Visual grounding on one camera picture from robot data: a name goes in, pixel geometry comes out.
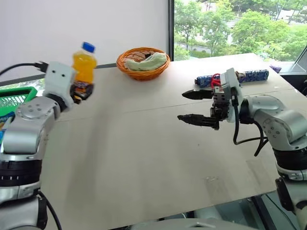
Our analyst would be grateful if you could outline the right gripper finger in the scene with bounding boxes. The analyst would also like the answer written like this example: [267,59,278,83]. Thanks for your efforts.
[177,114,220,131]
[181,89,214,101]

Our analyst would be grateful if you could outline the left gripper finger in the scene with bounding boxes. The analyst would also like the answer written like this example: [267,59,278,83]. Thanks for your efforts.
[81,83,95,99]

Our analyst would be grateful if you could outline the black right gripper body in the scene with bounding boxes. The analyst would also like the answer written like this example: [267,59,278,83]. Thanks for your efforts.
[210,90,233,123]

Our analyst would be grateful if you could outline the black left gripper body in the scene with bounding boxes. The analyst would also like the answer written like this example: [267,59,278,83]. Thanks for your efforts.
[71,82,85,105]

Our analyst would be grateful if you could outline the orange juice bottle blue cap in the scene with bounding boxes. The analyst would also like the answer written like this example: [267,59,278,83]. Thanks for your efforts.
[72,42,97,90]

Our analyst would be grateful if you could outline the orange wicker basket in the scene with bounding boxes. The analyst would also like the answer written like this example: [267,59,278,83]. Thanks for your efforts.
[116,47,171,82]

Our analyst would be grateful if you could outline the green plastic basket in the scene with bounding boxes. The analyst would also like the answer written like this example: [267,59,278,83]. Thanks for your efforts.
[0,87,39,144]

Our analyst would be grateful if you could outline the blue patterned tube pack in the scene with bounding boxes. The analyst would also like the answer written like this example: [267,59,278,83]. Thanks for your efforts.
[194,69,270,87]

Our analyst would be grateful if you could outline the pale green cloth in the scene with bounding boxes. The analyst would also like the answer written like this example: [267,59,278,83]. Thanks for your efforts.
[125,52,168,72]

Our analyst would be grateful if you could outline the small purple object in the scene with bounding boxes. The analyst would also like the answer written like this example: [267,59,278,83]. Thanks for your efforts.
[269,63,282,74]

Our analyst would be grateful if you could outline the blue snack packet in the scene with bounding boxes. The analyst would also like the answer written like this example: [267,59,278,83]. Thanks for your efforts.
[0,114,16,144]

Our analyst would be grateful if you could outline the green trees outside window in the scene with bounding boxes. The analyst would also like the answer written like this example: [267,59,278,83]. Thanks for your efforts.
[174,0,307,62]

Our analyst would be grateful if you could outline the red gripper wires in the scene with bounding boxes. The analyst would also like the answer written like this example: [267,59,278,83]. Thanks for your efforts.
[211,73,223,90]

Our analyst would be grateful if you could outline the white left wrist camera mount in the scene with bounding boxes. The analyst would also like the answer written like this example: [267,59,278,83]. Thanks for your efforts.
[43,61,79,112]

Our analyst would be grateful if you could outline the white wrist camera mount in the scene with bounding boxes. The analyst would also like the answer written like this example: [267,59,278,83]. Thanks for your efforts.
[43,61,79,112]
[219,68,243,123]

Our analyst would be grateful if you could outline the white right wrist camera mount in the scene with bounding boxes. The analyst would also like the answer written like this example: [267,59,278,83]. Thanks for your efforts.
[219,68,243,123]

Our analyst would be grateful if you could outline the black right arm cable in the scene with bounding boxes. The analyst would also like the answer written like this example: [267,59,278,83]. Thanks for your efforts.
[233,95,270,157]

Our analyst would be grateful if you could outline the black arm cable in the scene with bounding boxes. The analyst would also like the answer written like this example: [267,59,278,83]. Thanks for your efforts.
[0,61,50,76]
[233,95,270,157]

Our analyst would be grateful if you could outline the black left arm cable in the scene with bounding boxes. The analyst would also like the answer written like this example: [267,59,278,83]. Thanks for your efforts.
[0,61,50,76]

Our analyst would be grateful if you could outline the black window frame post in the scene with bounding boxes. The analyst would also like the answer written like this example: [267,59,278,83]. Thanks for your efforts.
[167,0,176,62]

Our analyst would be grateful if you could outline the black angled frame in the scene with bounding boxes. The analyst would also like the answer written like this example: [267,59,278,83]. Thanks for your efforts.
[279,44,307,97]

